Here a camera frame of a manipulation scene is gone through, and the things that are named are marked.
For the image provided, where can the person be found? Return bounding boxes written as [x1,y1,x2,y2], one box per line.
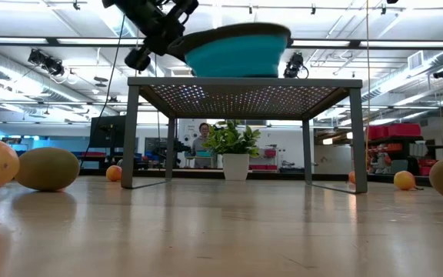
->
[189,122,212,169]

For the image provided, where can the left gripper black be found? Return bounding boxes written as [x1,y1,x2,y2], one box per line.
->
[136,3,192,58]

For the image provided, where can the green plant in white pot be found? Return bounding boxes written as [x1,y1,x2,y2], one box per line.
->
[201,118,263,182]

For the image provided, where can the black shelf unit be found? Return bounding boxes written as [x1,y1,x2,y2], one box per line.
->
[365,134,443,178]

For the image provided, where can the black monitor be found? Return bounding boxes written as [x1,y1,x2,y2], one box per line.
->
[89,115,127,149]

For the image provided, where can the red storage bin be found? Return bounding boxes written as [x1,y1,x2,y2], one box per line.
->
[366,125,390,140]
[388,122,422,138]

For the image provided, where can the black hanging cable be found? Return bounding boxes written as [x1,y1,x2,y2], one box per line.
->
[79,14,127,167]

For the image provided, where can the black table frame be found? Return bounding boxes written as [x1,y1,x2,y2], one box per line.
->
[78,167,434,188]

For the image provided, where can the blue collapsible bowl grey rim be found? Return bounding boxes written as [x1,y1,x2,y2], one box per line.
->
[166,22,293,79]

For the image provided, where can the small orange fruit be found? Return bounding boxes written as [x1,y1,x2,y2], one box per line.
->
[105,165,123,182]
[393,170,425,192]

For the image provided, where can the grey perforated metal stand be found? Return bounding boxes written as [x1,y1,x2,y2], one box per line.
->
[120,76,369,195]

